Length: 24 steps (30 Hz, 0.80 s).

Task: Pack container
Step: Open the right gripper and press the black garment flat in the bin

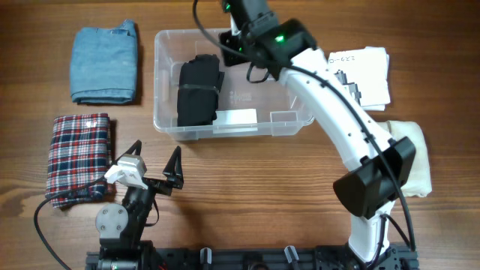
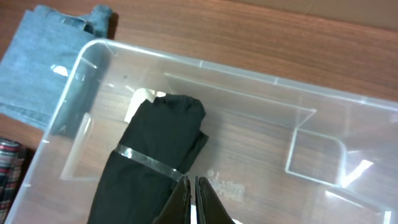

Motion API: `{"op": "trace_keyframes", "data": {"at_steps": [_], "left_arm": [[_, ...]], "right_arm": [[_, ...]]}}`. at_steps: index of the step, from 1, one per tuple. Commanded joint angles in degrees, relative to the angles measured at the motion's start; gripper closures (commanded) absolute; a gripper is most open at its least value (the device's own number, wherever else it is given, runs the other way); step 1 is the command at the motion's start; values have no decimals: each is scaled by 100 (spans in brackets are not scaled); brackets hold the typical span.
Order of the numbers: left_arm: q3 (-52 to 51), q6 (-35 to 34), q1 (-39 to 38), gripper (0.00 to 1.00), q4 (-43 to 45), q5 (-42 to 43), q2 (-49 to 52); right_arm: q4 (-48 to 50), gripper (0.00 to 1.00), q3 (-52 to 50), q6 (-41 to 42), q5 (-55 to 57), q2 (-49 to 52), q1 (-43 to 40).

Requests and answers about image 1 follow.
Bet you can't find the white printed t-shirt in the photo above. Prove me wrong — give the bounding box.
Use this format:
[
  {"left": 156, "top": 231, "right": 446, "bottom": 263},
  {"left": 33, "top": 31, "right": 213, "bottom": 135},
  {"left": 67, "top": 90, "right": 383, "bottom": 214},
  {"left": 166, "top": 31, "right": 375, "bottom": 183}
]
[{"left": 328, "top": 46, "right": 391, "bottom": 111}]

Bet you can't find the clear plastic storage bin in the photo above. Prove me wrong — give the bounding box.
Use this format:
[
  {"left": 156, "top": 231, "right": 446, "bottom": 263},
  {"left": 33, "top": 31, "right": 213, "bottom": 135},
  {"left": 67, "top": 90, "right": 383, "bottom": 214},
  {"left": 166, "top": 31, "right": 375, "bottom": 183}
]
[{"left": 153, "top": 29, "right": 314, "bottom": 141}]

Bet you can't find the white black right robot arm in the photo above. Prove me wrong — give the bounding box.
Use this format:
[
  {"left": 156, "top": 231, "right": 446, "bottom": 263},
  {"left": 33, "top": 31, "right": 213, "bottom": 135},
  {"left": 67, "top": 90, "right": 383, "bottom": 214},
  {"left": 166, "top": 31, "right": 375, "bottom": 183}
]
[{"left": 221, "top": 0, "right": 416, "bottom": 269}]

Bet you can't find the black cloth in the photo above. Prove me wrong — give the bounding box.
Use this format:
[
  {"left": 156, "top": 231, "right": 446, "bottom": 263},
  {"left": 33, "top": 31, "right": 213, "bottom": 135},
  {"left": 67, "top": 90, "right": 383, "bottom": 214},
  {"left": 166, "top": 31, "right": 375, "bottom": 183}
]
[{"left": 177, "top": 54, "right": 224, "bottom": 127}]

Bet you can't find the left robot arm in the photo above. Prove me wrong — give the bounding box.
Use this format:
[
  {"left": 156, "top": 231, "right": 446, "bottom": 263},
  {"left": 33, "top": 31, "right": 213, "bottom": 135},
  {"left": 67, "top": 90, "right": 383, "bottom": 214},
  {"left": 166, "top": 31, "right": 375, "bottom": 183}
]
[{"left": 85, "top": 140, "right": 184, "bottom": 270}]

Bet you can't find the folded blue denim cloth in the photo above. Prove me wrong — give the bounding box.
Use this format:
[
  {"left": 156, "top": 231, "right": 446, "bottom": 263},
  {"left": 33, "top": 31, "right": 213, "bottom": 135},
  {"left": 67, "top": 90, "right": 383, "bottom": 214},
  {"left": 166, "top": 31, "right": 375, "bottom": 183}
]
[{"left": 70, "top": 19, "right": 138, "bottom": 104}]

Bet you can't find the cream cloth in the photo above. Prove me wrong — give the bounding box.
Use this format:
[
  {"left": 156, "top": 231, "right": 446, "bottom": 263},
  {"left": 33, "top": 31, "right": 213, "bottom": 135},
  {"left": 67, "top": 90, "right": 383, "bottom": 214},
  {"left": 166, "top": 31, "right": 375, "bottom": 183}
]
[{"left": 378, "top": 120, "right": 432, "bottom": 197}]

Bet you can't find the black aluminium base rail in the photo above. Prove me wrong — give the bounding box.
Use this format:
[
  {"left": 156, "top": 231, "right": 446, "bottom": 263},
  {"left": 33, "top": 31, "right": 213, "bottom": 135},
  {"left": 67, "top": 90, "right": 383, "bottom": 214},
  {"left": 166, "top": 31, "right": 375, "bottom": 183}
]
[{"left": 85, "top": 244, "right": 419, "bottom": 270}]

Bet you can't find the folded red plaid cloth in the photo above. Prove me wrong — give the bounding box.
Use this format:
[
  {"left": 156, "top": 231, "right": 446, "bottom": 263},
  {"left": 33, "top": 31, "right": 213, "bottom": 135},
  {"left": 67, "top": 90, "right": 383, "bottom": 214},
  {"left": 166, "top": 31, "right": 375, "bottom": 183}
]
[{"left": 45, "top": 113, "right": 112, "bottom": 209}]

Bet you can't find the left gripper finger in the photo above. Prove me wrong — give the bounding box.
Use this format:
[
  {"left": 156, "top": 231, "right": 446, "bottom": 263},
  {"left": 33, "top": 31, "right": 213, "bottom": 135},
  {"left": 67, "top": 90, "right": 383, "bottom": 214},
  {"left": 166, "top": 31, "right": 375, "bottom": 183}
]
[
  {"left": 163, "top": 145, "right": 183, "bottom": 180},
  {"left": 120, "top": 139, "right": 142, "bottom": 161}
]

